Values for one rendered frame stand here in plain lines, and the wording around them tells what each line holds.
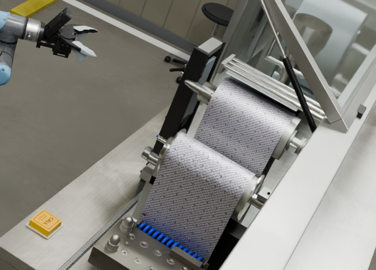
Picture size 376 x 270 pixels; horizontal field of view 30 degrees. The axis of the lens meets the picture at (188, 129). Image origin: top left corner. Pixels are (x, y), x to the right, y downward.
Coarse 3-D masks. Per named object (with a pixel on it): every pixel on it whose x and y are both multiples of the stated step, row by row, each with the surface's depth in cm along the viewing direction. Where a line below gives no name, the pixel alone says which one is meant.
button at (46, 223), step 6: (42, 210) 209; (36, 216) 206; (42, 216) 207; (48, 216) 208; (54, 216) 208; (30, 222) 204; (36, 222) 204; (42, 222) 204; (48, 222) 205; (54, 222) 206; (60, 222) 208; (36, 228) 204; (42, 228) 203; (48, 228) 204; (54, 228) 205; (48, 234) 203
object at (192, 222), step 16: (160, 176) 196; (160, 192) 198; (176, 192) 195; (144, 208) 202; (160, 208) 200; (176, 208) 197; (192, 208) 195; (208, 208) 193; (160, 224) 202; (176, 224) 199; (192, 224) 197; (208, 224) 195; (224, 224) 193; (176, 240) 202; (192, 240) 199; (208, 240) 197; (208, 256) 199
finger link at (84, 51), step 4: (76, 44) 234; (80, 44) 234; (72, 48) 236; (84, 48) 234; (76, 52) 236; (80, 52) 235; (84, 52) 233; (88, 52) 234; (92, 52) 234; (80, 56) 236; (84, 56) 235; (92, 56) 234; (96, 56) 235; (80, 60) 237
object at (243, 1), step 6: (240, 0) 276; (246, 0) 275; (240, 6) 277; (234, 12) 279; (240, 12) 278; (234, 18) 280; (240, 18) 282; (228, 24) 282; (234, 24) 281; (228, 30) 283; (234, 30) 284; (228, 36) 284; (228, 42) 285; (222, 54) 288; (216, 66) 291; (216, 72) 294
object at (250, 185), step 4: (252, 180) 190; (256, 180) 191; (248, 184) 189; (252, 184) 189; (248, 188) 188; (244, 192) 188; (248, 192) 188; (244, 196) 188; (240, 200) 188; (244, 200) 188; (240, 204) 189; (236, 208) 190; (240, 208) 189; (236, 212) 192
